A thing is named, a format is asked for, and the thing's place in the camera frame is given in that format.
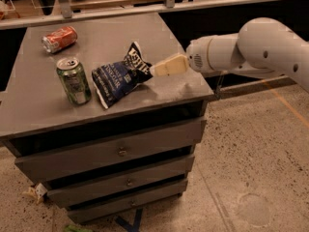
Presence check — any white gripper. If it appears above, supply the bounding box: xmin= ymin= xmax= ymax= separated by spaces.
xmin=150 ymin=37 xmax=213 ymax=76

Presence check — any blue chip bag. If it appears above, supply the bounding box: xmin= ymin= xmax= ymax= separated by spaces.
xmin=92 ymin=42 xmax=153 ymax=109

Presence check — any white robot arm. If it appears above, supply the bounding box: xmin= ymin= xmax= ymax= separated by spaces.
xmin=150 ymin=17 xmax=309 ymax=91

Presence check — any green soda can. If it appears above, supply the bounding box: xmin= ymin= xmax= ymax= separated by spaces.
xmin=56 ymin=57 xmax=92 ymax=105

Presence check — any orange soda can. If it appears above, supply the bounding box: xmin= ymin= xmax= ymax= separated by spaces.
xmin=42 ymin=26 xmax=77 ymax=54

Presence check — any grey drawer cabinet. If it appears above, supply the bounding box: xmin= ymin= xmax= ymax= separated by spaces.
xmin=0 ymin=25 xmax=212 ymax=212

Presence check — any middle grey drawer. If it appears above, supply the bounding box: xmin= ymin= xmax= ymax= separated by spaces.
xmin=47 ymin=154 xmax=194 ymax=208

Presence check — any grey drawer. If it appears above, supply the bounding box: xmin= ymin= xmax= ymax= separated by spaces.
xmin=15 ymin=118 xmax=206 ymax=183
xmin=47 ymin=154 xmax=194 ymax=208
xmin=68 ymin=179 xmax=187 ymax=223

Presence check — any top grey drawer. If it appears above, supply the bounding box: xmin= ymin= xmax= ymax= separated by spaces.
xmin=15 ymin=118 xmax=206 ymax=183

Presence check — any blue tape on floor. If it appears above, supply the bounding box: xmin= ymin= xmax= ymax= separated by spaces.
xmin=115 ymin=208 xmax=144 ymax=232

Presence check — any bottom grey drawer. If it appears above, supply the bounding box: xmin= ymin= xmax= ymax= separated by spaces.
xmin=68 ymin=179 xmax=187 ymax=223

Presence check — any crumpled paper scrap on floor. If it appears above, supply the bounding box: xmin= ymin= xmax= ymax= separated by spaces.
xmin=23 ymin=183 xmax=47 ymax=204

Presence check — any green object on floor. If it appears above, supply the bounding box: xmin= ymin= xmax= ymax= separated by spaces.
xmin=63 ymin=224 xmax=94 ymax=232

